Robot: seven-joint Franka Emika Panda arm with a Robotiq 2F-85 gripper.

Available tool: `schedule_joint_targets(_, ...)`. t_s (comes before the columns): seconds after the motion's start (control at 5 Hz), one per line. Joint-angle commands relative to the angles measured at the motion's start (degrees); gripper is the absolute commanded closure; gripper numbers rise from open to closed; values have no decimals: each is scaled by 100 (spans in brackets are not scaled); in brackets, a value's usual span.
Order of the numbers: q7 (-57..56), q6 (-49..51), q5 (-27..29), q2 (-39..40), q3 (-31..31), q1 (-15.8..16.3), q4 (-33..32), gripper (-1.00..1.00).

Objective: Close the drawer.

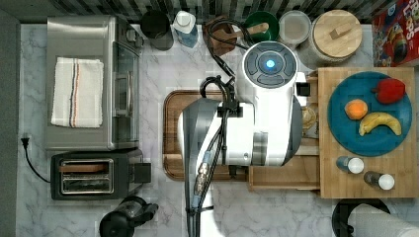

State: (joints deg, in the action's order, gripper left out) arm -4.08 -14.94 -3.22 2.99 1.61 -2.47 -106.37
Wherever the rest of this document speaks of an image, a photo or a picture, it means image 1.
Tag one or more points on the bamboo drawer with black handle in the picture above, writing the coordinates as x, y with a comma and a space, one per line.
300, 173

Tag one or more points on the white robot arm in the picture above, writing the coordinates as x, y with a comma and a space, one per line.
254, 119

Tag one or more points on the dark wooden cutting board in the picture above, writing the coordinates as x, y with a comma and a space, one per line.
174, 103

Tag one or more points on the brown wooden utensil holder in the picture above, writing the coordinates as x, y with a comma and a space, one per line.
222, 31

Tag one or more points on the white capped blue bottle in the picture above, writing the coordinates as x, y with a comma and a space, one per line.
186, 29

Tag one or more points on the wooden spoon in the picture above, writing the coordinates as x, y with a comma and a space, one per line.
260, 28

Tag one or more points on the black cup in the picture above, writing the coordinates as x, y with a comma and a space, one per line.
156, 26

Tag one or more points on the glass jar of grains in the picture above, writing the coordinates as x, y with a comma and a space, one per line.
294, 28

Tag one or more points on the black two-slot toaster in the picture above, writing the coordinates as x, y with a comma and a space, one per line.
126, 173

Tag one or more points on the stainless steel toaster oven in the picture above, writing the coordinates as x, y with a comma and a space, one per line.
117, 44

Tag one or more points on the white striped dish towel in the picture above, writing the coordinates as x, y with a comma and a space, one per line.
78, 91

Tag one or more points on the glass french press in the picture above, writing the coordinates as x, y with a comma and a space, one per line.
130, 213

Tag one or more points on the brown toast slice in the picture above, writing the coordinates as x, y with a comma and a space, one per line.
82, 168

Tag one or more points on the orange fruit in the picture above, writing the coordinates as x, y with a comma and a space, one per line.
356, 109

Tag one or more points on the glass jar with wooden lid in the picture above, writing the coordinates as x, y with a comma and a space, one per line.
333, 37

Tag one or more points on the blue salt shaker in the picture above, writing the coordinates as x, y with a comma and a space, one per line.
352, 165

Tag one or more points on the yellow banana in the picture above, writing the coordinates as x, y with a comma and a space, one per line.
373, 120

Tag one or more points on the blue plate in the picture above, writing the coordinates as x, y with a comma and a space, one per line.
380, 140

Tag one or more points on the paper towel roll on holder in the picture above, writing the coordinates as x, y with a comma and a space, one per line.
368, 217

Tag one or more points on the red bell pepper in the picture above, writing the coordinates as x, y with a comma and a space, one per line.
389, 90

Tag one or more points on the grey pepper shaker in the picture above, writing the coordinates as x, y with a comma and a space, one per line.
383, 181

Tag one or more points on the red cereal box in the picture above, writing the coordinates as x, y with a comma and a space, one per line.
396, 35

